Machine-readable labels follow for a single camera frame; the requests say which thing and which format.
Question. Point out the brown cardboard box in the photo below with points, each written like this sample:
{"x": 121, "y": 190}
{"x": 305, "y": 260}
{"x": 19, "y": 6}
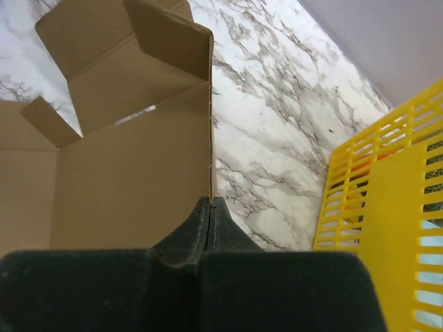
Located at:
{"x": 139, "y": 77}

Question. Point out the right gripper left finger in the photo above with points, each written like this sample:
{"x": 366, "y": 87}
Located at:
{"x": 144, "y": 289}

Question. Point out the yellow plastic basket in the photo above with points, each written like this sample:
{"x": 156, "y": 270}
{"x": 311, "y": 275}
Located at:
{"x": 383, "y": 203}

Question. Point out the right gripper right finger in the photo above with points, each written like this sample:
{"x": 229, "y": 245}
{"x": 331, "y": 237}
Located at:
{"x": 281, "y": 291}

